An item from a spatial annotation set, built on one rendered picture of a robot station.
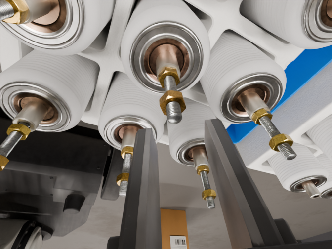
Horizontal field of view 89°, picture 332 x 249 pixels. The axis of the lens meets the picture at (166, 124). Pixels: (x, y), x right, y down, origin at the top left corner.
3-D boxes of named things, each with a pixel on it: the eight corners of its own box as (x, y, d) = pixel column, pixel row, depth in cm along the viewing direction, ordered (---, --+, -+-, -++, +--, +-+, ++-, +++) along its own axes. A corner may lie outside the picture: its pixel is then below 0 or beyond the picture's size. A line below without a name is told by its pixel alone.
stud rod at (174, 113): (174, 71, 17) (184, 122, 11) (164, 74, 17) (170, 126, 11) (170, 62, 16) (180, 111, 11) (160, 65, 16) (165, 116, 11)
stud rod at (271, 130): (248, 107, 21) (282, 159, 15) (254, 102, 20) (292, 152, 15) (254, 110, 21) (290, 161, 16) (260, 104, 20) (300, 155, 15)
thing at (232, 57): (181, 60, 36) (197, 114, 23) (207, 12, 30) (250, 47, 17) (216, 77, 39) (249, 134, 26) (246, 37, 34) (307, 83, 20)
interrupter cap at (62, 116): (23, 129, 23) (20, 133, 23) (-16, 79, 18) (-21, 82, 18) (80, 128, 24) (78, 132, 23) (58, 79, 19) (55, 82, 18)
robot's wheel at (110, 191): (120, 160, 71) (111, 211, 56) (107, 158, 69) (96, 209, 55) (133, 128, 59) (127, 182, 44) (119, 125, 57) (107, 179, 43)
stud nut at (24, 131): (14, 120, 17) (9, 125, 17) (32, 127, 18) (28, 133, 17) (9, 130, 18) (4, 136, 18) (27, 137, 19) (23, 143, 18)
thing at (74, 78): (66, 75, 37) (18, 136, 24) (46, 25, 30) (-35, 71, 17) (111, 75, 37) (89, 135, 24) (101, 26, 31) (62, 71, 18)
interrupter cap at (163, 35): (213, 28, 16) (215, 30, 15) (189, 95, 21) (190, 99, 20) (132, 10, 15) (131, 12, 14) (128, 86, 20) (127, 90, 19)
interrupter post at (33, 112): (33, 114, 22) (18, 133, 19) (23, 99, 20) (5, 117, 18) (53, 114, 22) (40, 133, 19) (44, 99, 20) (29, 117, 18)
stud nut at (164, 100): (186, 106, 13) (188, 113, 12) (165, 113, 13) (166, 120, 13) (179, 85, 12) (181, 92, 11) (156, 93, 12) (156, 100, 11)
